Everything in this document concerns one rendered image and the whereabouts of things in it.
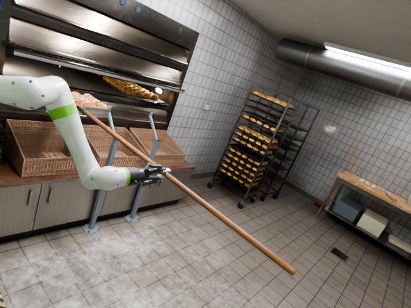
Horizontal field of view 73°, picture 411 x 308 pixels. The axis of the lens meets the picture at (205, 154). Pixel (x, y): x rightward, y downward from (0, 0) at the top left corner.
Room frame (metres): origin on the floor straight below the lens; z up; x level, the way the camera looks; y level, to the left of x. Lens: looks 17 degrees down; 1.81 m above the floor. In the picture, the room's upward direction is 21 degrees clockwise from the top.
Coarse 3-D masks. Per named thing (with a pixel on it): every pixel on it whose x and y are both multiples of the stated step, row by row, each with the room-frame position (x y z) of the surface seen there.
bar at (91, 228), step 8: (144, 112) 2.70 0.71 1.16; (152, 112) 2.78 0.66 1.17; (112, 120) 2.34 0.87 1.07; (152, 120) 2.75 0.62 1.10; (112, 128) 2.29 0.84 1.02; (152, 128) 2.71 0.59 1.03; (112, 144) 2.25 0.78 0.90; (112, 152) 2.24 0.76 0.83; (152, 152) 2.64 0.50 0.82; (112, 160) 2.26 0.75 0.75; (152, 160) 2.65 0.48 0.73; (96, 200) 2.25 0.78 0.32; (136, 200) 2.64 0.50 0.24; (96, 208) 2.24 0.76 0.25; (136, 208) 2.65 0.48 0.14; (96, 216) 2.26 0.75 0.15; (128, 216) 2.66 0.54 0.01; (136, 216) 2.71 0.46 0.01; (88, 224) 2.29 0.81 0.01; (88, 232) 2.18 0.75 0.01
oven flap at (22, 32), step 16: (16, 32) 2.05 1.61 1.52; (32, 32) 2.14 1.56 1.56; (48, 32) 2.24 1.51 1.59; (64, 32) 2.35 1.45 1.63; (48, 48) 2.22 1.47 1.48; (64, 48) 2.33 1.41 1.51; (80, 48) 2.45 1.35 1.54; (96, 48) 2.58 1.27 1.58; (112, 48) 2.72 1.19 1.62; (96, 64) 2.56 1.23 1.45; (112, 64) 2.70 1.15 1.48; (128, 64) 2.87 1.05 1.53; (144, 64) 3.04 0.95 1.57; (160, 64) 3.24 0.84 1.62; (160, 80) 3.19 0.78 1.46; (176, 80) 3.44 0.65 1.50
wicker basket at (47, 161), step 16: (16, 128) 2.09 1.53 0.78; (32, 128) 2.19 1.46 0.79; (48, 128) 2.30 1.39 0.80; (16, 144) 1.89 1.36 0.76; (48, 144) 2.29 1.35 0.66; (64, 144) 2.40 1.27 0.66; (16, 160) 1.87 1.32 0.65; (32, 160) 1.82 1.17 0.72; (48, 160) 1.91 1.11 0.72; (64, 160) 2.02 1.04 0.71; (32, 176) 1.84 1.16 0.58
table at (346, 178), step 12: (336, 180) 4.75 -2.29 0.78; (348, 180) 4.63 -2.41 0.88; (336, 192) 5.32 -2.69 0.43; (360, 192) 4.53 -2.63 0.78; (372, 192) 4.41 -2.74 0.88; (384, 192) 4.67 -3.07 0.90; (324, 204) 4.74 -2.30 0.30; (384, 204) 4.32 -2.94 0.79; (396, 204) 4.21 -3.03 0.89; (336, 216) 4.61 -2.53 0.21; (408, 216) 4.13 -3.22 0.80; (360, 228) 4.45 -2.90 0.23; (384, 240) 4.31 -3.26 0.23; (408, 252) 4.19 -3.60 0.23
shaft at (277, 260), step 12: (96, 120) 1.80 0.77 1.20; (108, 132) 1.70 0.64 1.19; (144, 156) 1.50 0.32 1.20; (192, 192) 1.28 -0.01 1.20; (204, 204) 1.22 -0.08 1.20; (216, 216) 1.18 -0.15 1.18; (240, 228) 1.12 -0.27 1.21; (252, 240) 1.07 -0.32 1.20; (264, 252) 1.03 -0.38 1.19; (288, 264) 0.98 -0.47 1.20
